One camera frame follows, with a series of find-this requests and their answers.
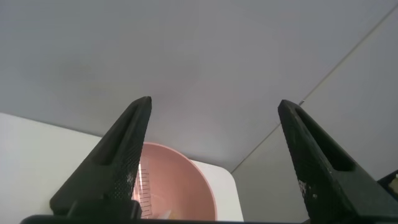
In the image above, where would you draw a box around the test tube with red pigment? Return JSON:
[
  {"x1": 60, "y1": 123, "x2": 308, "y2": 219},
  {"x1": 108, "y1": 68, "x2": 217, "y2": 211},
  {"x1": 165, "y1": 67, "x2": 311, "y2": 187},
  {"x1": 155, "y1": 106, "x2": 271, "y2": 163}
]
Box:
[{"x1": 132, "y1": 161, "x2": 155, "y2": 219}]

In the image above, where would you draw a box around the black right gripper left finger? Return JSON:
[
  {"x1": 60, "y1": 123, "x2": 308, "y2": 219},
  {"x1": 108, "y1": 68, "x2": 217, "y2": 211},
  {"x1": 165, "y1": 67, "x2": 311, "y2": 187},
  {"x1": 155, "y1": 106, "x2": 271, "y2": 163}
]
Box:
[{"x1": 49, "y1": 95, "x2": 152, "y2": 218}]

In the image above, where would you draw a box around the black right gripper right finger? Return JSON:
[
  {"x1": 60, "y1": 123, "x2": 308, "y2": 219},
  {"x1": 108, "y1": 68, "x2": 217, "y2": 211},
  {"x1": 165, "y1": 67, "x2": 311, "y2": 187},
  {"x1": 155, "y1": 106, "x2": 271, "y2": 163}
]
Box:
[{"x1": 277, "y1": 99, "x2": 398, "y2": 222}]

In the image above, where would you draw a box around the pink bowl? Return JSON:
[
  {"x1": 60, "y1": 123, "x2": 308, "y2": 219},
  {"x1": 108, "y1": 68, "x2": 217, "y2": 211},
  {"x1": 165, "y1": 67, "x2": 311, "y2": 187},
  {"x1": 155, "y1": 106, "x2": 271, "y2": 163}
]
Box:
[{"x1": 132, "y1": 142, "x2": 218, "y2": 222}]

